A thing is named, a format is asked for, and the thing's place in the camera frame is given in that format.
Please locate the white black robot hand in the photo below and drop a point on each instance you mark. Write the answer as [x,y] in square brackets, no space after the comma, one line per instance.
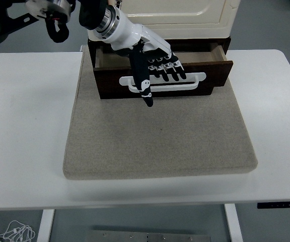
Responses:
[135,35]

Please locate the dark wooden drawer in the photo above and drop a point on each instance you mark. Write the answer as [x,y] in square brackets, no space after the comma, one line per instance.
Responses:
[210,73]

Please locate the beige fabric mat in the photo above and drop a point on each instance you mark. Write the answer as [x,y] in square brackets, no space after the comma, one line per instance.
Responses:
[160,141]

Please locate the white table leg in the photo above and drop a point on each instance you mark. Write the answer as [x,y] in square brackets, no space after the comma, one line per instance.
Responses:
[233,223]
[45,224]

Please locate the black table control panel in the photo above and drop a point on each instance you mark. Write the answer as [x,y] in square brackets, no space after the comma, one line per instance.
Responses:
[281,204]

